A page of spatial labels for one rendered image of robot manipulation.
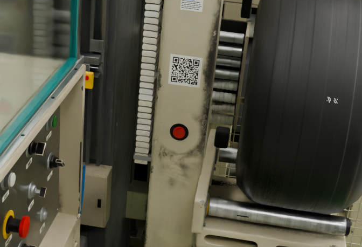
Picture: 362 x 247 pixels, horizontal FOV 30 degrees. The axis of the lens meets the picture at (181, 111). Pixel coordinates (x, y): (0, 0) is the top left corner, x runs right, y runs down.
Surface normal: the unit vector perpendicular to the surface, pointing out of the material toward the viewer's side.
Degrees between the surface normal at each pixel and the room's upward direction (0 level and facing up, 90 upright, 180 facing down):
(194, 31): 90
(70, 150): 90
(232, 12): 90
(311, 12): 30
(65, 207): 90
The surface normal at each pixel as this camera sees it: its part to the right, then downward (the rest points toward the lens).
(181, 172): -0.14, 0.40
